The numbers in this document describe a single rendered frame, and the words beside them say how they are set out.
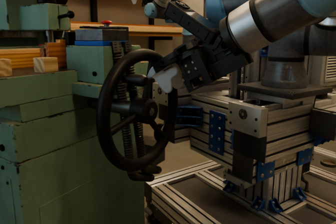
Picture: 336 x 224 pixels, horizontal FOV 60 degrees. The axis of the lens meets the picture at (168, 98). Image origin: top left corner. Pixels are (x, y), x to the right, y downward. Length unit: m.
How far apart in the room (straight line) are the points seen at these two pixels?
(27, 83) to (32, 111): 0.06
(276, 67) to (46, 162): 0.74
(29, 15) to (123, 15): 3.27
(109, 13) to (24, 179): 3.41
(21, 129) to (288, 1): 0.57
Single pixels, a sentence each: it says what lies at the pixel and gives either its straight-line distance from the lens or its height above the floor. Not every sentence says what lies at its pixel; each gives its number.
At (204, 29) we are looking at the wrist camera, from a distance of 0.50.
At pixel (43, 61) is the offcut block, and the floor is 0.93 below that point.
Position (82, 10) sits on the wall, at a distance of 3.79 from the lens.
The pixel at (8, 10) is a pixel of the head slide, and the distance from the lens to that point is 0.97.
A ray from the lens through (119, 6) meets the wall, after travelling 4.12.
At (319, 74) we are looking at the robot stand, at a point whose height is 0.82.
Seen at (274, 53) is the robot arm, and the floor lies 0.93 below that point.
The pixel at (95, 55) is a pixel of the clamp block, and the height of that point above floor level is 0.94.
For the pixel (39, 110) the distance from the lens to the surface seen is 0.72.
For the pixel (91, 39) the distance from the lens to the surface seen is 0.74.
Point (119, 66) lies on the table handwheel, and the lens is 0.61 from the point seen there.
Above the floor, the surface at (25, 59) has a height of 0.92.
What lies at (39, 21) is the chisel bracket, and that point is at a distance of 0.90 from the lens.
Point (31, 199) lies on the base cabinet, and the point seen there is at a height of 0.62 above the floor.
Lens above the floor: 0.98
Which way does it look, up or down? 12 degrees down
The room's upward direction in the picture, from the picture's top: straight up
